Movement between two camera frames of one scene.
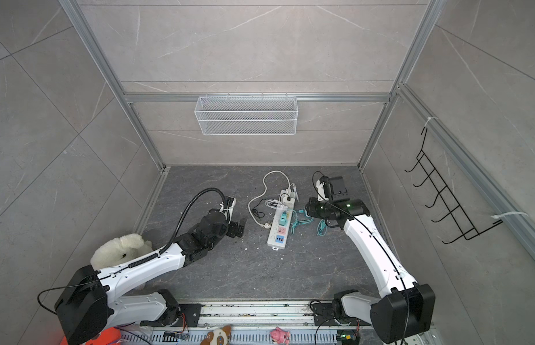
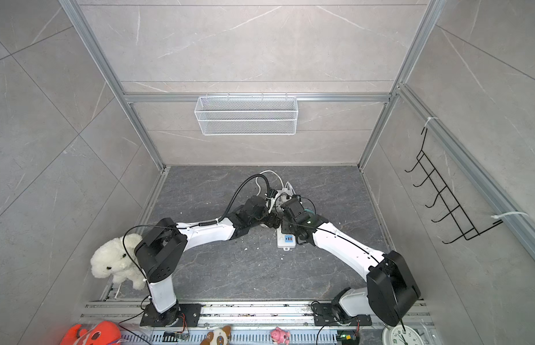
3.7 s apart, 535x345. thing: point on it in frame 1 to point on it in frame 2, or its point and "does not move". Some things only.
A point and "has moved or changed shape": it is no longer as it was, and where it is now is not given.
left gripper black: [234, 226] to [273, 221]
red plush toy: [109, 336] does not move
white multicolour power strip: [277, 233] has moved or changed shape
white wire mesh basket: [249, 115] does not move
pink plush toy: [280, 337] does not move
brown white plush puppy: [218, 336] does not move
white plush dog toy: [118, 251] does not move
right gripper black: [313, 209] to [285, 226]
